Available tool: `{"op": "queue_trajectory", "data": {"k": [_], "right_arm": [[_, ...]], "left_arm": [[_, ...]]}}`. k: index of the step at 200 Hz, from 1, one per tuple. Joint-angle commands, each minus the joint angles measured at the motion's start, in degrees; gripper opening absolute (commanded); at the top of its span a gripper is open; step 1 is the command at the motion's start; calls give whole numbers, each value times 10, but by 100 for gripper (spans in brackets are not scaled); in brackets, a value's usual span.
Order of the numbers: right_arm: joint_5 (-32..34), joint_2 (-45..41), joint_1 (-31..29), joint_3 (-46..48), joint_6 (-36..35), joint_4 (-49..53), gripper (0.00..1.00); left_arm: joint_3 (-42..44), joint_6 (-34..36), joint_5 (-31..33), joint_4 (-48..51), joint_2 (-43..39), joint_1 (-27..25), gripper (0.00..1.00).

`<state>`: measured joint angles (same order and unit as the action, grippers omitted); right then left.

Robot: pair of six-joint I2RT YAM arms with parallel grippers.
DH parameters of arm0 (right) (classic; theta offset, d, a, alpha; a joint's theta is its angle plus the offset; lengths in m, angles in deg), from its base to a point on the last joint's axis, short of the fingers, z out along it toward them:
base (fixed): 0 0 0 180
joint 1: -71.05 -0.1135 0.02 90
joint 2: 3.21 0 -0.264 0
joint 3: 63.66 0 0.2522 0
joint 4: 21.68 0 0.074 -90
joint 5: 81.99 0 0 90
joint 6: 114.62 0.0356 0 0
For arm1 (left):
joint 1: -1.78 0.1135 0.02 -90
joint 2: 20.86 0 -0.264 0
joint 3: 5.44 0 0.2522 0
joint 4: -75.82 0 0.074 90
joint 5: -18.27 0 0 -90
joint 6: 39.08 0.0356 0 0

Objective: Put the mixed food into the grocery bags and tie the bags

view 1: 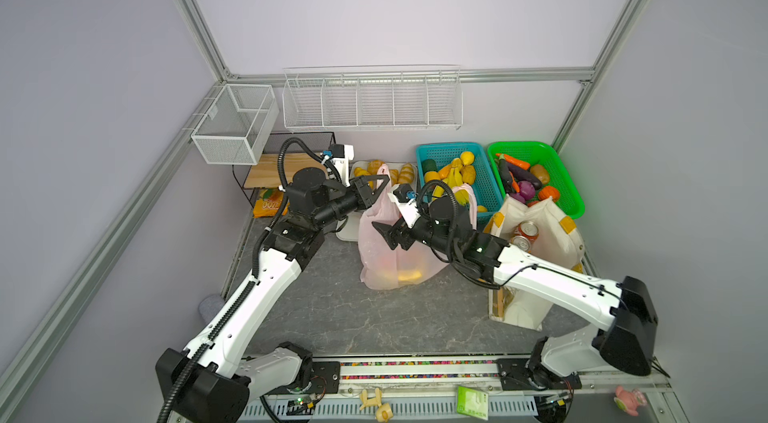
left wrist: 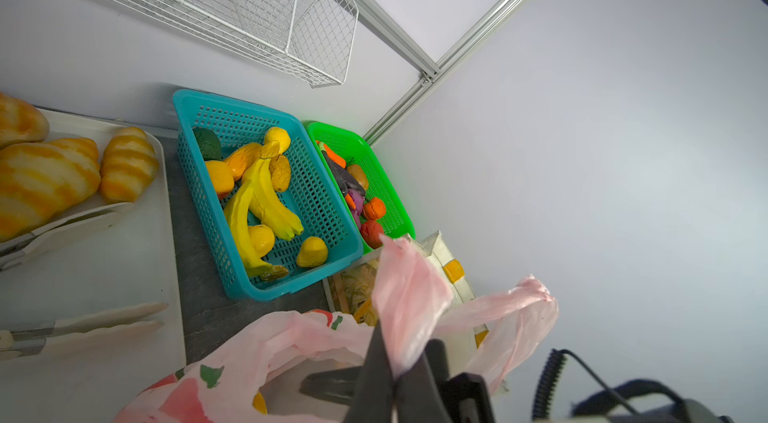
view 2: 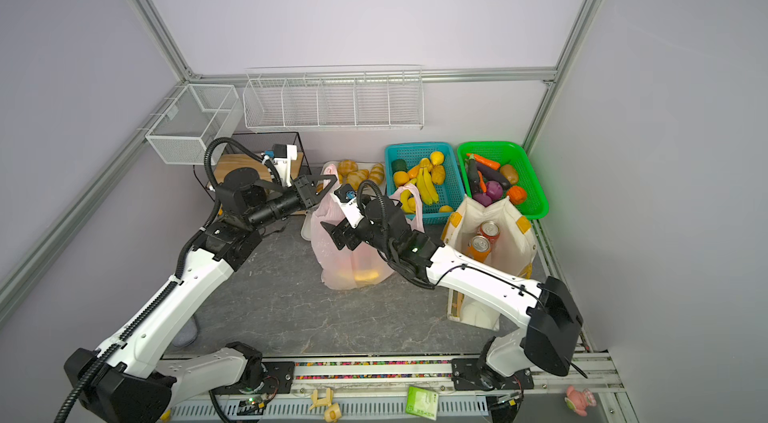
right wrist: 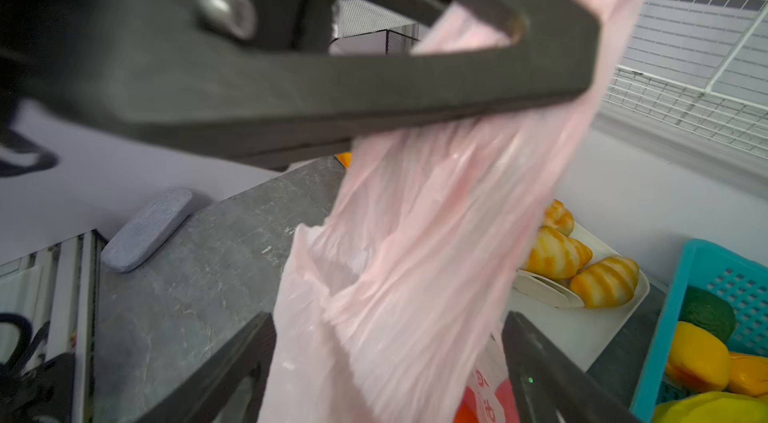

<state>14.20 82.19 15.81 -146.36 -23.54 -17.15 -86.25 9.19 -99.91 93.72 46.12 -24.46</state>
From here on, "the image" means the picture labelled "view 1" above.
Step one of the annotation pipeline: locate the white canvas tote bag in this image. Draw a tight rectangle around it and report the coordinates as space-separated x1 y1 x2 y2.
485 196 585 331

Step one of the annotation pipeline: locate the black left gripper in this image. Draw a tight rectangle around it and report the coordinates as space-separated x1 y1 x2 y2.
313 174 389 229

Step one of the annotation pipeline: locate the orange snack packet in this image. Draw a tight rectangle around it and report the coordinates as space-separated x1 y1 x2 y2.
252 188 289 219

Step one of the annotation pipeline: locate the dark green cucumber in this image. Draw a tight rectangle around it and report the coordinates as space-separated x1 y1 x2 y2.
497 158 517 196

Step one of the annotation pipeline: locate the white mesh box basket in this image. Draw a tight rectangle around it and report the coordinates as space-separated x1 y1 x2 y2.
191 84 279 166

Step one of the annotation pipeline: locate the brown potato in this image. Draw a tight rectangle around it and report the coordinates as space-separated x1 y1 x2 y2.
530 164 551 186

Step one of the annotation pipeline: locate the teal plastic basket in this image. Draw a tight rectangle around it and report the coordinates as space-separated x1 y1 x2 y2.
416 142 504 230

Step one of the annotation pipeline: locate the yellow lemon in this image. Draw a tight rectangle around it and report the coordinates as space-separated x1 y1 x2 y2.
460 151 475 166

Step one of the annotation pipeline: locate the pink plastic grocery bag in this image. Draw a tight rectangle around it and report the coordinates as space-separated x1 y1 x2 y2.
358 178 447 290

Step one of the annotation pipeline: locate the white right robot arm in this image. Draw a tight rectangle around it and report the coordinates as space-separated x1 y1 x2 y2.
374 182 658 390

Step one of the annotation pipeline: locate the orange carrot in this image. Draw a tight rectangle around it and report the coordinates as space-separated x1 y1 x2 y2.
496 153 531 171

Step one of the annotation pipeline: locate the black wire shelf rack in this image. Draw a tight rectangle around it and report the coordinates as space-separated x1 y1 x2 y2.
231 131 336 207

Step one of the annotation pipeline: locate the round bread roll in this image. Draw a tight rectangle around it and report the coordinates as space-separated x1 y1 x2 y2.
367 160 386 175

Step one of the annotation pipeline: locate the red cola can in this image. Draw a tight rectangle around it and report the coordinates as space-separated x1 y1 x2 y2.
512 221 540 251

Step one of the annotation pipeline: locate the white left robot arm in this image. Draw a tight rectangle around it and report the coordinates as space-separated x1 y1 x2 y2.
155 137 382 422

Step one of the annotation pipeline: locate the green card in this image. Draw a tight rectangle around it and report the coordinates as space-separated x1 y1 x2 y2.
456 386 490 421

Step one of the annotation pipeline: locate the orange bell pepper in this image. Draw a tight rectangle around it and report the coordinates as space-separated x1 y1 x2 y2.
537 186 561 202

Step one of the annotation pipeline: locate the pink toy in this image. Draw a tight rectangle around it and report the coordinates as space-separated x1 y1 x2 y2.
613 385 648 417

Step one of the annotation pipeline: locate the loose yellow banana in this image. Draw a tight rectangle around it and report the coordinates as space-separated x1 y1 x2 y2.
438 158 464 188

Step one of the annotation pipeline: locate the green plastic basket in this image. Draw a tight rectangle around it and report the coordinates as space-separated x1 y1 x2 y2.
486 141 585 220

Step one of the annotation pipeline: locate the small purple onion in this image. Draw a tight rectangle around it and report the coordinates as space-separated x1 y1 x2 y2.
517 180 537 203

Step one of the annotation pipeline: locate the long dark eggplant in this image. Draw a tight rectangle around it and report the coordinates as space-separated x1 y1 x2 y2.
507 163 543 190

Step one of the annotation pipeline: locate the yellow banana bunch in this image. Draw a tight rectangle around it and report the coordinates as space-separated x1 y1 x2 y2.
397 270 423 285

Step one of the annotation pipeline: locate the white wire wall basket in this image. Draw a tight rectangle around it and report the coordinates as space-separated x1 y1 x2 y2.
282 65 464 131

